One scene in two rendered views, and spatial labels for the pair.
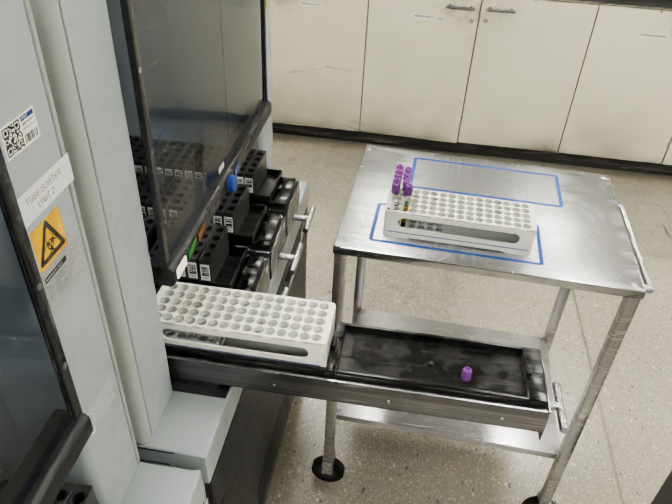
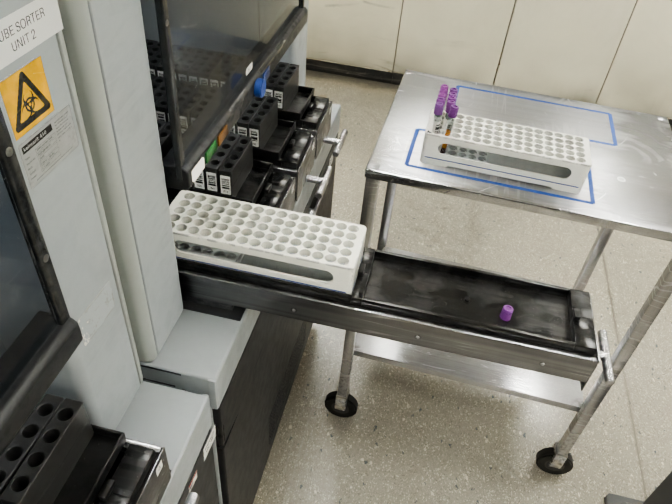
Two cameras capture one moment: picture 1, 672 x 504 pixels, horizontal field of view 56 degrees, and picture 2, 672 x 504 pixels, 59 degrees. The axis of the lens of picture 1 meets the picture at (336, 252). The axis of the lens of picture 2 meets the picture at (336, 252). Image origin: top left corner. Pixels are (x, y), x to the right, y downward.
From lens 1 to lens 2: 0.16 m
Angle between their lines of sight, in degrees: 5
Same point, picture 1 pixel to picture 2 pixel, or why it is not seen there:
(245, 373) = (263, 295)
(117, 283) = (120, 174)
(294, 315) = (320, 235)
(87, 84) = not seen: outside the picture
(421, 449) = (436, 392)
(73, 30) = not seen: outside the picture
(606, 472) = (624, 429)
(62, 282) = (46, 157)
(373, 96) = (410, 36)
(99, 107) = not seen: outside the picture
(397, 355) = (430, 288)
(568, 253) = (622, 194)
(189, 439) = (198, 361)
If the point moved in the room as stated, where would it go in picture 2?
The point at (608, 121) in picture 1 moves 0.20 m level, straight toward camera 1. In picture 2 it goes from (651, 76) to (645, 91)
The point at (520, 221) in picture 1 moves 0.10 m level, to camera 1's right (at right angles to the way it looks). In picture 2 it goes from (573, 154) to (629, 161)
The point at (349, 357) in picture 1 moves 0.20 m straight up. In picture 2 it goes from (377, 286) to (396, 175)
